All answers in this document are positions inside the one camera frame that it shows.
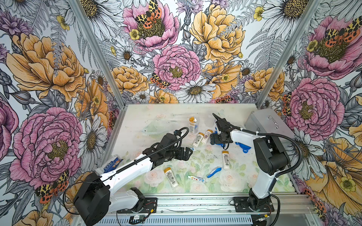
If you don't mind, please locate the white bottle yellow cap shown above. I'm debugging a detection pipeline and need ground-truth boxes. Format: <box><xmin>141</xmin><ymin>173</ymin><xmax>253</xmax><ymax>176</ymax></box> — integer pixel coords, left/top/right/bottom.
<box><xmin>189</xmin><ymin>117</ymin><xmax>197</xmax><ymax>134</ymax></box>
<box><xmin>201</xmin><ymin>130</ymin><xmax>213</xmax><ymax>144</ymax></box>
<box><xmin>192</xmin><ymin>132</ymin><xmax>204</xmax><ymax>147</ymax></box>
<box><xmin>222</xmin><ymin>151</ymin><xmax>230</xmax><ymax>170</ymax></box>

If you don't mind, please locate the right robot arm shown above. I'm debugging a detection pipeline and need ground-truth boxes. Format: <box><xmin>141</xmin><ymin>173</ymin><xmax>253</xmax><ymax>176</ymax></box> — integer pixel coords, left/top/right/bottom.
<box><xmin>210</xmin><ymin>113</ymin><xmax>293</xmax><ymax>211</ymax></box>

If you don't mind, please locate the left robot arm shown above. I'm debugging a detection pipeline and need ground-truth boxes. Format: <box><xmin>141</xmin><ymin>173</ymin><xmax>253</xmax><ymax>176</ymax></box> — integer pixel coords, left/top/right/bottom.
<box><xmin>73</xmin><ymin>127</ymin><xmax>193</xmax><ymax>226</ymax></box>

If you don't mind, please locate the clear plastic cup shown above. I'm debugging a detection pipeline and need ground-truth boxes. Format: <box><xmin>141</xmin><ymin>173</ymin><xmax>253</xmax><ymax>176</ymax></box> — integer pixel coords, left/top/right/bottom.
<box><xmin>203</xmin><ymin>114</ymin><xmax>216</xmax><ymax>129</ymax></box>
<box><xmin>189</xmin><ymin>116</ymin><xmax>199</xmax><ymax>134</ymax></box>

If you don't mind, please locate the blue lid lower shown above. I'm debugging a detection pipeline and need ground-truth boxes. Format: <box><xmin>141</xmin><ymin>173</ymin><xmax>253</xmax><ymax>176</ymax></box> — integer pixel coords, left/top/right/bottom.
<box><xmin>235</xmin><ymin>142</ymin><xmax>251</xmax><ymax>153</ymax></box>

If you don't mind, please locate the white bottle near front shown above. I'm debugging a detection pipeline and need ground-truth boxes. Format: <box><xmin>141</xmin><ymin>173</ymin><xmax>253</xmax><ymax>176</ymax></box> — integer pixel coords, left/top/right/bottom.
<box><xmin>164</xmin><ymin>167</ymin><xmax>179</xmax><ymax>188</ymax></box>

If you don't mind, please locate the silver metal case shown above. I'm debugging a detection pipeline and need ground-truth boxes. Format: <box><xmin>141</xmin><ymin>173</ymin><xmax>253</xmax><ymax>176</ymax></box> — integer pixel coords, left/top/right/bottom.
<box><xmin>244</xmin><ymin>108</ymin><xmax>296</xmax><ymax>138</ymax></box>

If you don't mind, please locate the toothpaste tube lower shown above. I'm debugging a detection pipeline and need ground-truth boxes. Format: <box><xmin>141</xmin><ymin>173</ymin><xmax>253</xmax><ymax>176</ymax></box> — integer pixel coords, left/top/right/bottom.
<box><xmin>188</xmin><ymin>175</ymin><xmax>205</xmax><ymax>183</ymax></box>

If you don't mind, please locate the blue white packet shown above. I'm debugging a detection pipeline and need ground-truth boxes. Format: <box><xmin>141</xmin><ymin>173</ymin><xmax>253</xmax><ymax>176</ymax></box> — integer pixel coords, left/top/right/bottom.
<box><xmin>95</xmin><ymin>155</ymin><xmax>123</xmax><ymax>175</ymax></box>

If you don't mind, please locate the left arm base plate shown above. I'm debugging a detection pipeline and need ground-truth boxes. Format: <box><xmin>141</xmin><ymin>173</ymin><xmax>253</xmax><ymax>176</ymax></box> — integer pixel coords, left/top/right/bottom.
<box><xmin>117</xmin><ymin>197</ymin><xmax>158</xmax><ymax>214</ymax></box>

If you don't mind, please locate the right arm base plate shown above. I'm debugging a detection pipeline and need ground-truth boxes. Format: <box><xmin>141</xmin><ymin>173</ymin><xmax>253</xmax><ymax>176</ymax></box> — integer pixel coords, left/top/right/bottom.
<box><xmin>232</xmin><ymin>196</ymin><xmax>274</xmax><ymax>212</ymax></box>

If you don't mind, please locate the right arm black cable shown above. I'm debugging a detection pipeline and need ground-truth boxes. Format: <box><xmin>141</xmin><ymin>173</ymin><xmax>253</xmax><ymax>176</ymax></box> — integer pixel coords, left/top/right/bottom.
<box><xmin>212</xmin><ymin>113</ymin><xmax>303</xmax><ymax>226</ymax></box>

